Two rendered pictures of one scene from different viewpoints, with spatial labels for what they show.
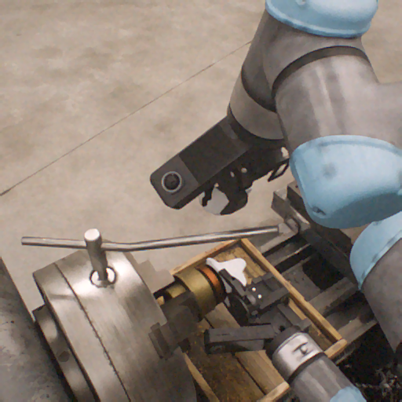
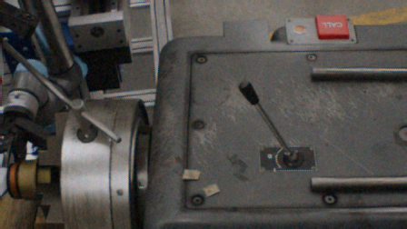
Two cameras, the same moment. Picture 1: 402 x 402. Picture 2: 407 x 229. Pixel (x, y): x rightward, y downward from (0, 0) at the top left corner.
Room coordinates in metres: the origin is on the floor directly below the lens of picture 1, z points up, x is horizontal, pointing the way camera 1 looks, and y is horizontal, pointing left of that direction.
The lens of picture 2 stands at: (0.80, 0.74, 2.08)
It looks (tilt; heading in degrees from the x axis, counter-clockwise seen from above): 50 degrees down; 226
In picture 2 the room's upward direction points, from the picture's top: 10 degrees counter-clockwise
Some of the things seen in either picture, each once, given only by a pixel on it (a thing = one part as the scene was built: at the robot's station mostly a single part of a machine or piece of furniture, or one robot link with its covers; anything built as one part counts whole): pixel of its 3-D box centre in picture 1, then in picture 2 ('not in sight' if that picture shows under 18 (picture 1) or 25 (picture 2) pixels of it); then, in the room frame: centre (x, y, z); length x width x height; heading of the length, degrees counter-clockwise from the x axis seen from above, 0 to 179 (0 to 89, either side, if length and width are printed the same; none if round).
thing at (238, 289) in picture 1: (235, 290); (9, 154); (0.44, -0.06, 1.10); 0.09 x 0.02 x 0.05; 33
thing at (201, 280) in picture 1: (193, 294); (34, 179); (0.45, 0.01, 1.08); 0.09 x 0.09 x 0.09; 36
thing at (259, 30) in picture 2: not in sight; (246, 38); (0.02, 0.24, 1.24); 0.09 x 0.08 x 0.03; 124
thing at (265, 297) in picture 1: (268, 316); (8, 137); (0.40, -0.12, 1.08); 0.12 x 0.09 x 0.08; 33
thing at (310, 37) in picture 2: not in sight; (319, 40); (-0.06, 0.36, 1.23); 0.13 x 0.08 x 0.05; 124
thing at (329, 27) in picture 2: not in sight; (332, 28); (-0.08, 0.38, 1.26); 0.06 x 0.06 x 0.02; 34
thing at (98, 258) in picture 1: (100, 263); (84, 123); (0.37, 0.13, 1.26); 0.02 x 0.02 x 0.12; 84
